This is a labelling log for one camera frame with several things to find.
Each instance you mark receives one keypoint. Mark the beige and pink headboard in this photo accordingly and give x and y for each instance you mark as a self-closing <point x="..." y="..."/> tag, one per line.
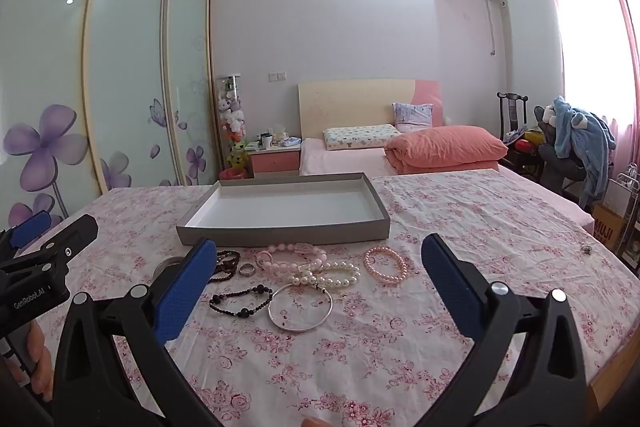
<point x="350" y="107"/>

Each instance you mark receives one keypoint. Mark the person's left hand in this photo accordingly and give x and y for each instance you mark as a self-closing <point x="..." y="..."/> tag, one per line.
<point x="40" y="357"/>

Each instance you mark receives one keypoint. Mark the orange pink pillow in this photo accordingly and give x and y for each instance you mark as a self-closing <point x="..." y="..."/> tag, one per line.
<point x="445" y="147"/>

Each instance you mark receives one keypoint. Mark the plush toy display tube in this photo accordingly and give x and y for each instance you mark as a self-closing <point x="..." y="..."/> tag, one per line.
<point x="232" y="117"/>

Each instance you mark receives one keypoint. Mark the wooden bed frame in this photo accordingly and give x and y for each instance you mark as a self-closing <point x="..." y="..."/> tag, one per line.
<point x="602" y="382"/>

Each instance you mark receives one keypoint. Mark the white and blue pillow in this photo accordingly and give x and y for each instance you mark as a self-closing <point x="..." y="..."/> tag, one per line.
<point x="412" y="114"/>

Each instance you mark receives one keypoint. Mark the pink curtain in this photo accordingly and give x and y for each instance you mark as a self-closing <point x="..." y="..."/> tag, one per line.
<point x="620" y="7"/>

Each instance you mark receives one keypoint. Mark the dark wooden chair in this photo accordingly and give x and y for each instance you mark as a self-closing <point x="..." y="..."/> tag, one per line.
<point x="510" y="107"/>

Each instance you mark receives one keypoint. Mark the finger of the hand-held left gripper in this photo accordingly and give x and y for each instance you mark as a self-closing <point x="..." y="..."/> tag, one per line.
<point x="30" y="227"/>
<point x="70" y="239"/>

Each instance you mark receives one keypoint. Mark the pink floral bed sheet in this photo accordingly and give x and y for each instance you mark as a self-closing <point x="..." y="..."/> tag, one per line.
<point x="350" y="357"/>

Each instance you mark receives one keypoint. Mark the blue fleece garment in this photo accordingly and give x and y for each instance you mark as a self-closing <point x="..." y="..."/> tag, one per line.
<point x="585" y="132"/>

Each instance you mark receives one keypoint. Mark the thin silver bangle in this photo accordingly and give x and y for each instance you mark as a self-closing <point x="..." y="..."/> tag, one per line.
<point x="270" y="309"/>

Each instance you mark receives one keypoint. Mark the black and white mug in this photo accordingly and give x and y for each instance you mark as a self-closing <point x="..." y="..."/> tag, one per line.
<point x="266" y="141"/>

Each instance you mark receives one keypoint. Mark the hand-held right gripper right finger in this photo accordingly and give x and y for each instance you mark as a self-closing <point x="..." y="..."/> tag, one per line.
<point x="450" y="287"/>

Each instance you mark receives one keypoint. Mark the silver ball pendant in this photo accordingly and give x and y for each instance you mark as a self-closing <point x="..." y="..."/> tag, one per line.
<point x="586" y="249"/>

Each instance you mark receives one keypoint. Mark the cream patterned pillow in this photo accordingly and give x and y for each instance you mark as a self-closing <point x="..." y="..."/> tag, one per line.
<point x="360" y="137"/>

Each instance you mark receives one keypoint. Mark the floral sliding door wardrobe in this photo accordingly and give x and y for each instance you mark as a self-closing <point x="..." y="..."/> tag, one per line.
<point x="125" y="57"/>

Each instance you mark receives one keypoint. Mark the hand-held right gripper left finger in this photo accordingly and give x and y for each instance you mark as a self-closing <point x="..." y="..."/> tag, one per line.
<point x="185" y="294"/>

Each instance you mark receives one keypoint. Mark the pink nightstand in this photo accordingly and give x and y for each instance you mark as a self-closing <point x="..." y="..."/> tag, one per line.
<point x="275" y="164"/>

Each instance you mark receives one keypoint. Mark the white wall socket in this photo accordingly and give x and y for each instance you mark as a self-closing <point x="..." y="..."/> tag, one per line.
<point x="277" y="76"/>

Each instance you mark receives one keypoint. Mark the plain pink bed sheet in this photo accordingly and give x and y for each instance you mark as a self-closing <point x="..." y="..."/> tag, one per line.
<point x="340" y="157"/>

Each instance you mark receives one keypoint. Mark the light blue cloth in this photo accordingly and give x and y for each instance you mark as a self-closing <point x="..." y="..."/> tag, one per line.
<point x="291" y="140"/>

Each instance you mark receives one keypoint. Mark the grey cardboard tray box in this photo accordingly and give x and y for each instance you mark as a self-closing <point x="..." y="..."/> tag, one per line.
<point x="280" y="207"/>

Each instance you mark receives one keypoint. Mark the air conditioner pipe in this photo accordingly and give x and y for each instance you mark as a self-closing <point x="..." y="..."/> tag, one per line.
<point x="492" y="32"/>

